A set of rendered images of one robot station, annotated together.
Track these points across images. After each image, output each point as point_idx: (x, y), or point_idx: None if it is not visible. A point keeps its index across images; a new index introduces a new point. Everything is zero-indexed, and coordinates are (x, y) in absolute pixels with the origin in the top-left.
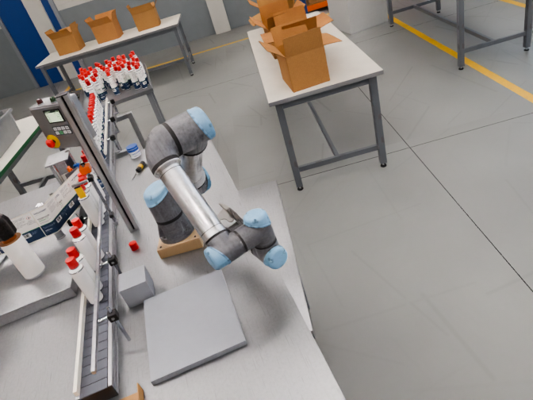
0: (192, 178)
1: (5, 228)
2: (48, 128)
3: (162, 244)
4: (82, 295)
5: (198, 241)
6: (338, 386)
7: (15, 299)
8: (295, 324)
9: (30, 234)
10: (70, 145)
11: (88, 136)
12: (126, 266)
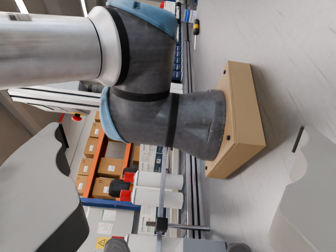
0: (61, 72)
1: (117, 193)
2: (61, 111)
3: (207, 161)
4: None
5: (243, 146)
6: None
7: (169, 228)
8: None
9: (158, 159)
10: (77, 111)
11: (62, 98)
12: (205, 188)
